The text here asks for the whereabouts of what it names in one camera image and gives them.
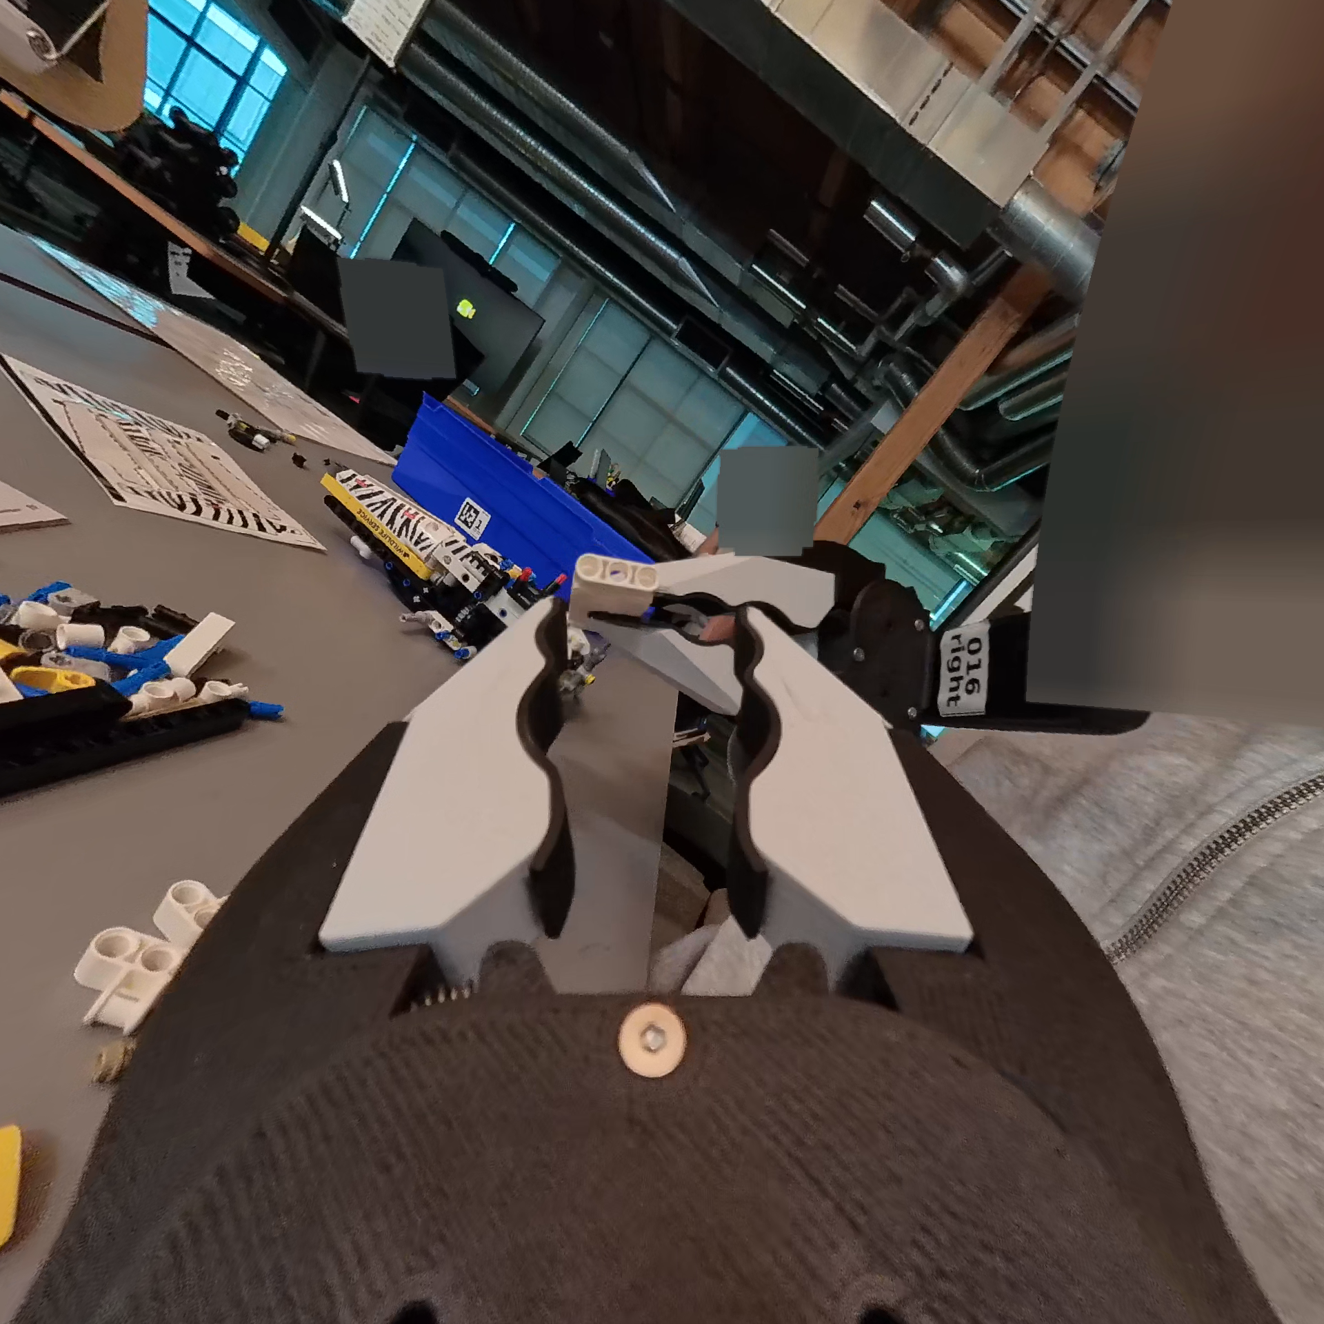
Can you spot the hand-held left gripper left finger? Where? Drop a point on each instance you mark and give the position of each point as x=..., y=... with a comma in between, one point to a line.
x=457, y=807

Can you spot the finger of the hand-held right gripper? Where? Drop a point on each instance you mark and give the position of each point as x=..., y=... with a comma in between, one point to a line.
x=684, y=662
x=766, y=581

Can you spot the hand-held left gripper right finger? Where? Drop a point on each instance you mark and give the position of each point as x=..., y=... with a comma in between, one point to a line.
x=860, y=828

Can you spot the white lego beam black pins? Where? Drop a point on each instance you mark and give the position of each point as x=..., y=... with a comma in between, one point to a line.
x=595, y=601

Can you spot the zebra striped lego vehicle model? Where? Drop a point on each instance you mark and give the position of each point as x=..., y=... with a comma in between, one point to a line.
x=383, y=507

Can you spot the pile of small lego pieces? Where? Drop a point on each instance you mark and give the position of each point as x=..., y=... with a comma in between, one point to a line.
x=156, y=662

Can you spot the long black lego beam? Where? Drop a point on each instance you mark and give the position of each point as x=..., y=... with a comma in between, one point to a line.
x=124, y=751

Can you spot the small lego subassembly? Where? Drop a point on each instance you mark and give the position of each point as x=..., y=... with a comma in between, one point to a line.
x=254, y=433

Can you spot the tan lego axle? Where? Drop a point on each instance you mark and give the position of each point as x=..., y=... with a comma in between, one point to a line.
x=114, y=1063

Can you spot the yellow lego panel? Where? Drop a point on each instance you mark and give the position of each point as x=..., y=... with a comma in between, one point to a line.
x=9, y=1190

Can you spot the black bag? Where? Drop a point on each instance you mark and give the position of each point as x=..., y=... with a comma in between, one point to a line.
x=631, y=517

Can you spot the blue plastic bin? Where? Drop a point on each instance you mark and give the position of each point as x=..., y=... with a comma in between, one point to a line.
x=549, y=507

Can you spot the black monitor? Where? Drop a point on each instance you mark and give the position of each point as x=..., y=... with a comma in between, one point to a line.
x=508, y=310

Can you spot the zebra striped sticker sheet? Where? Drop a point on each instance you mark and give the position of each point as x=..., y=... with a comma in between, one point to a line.
x=156, y=456

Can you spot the large white printed sheet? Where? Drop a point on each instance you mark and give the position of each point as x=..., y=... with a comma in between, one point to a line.
x=269, y=382

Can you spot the grey instruction booklet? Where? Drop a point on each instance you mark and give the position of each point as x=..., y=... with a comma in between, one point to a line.
x=27, y=509

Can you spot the brown cardboard piece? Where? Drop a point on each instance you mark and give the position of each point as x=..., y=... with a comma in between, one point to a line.
x=93, y=73

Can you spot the wooden post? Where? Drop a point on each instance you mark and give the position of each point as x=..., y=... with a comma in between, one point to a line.
x=932, y=413

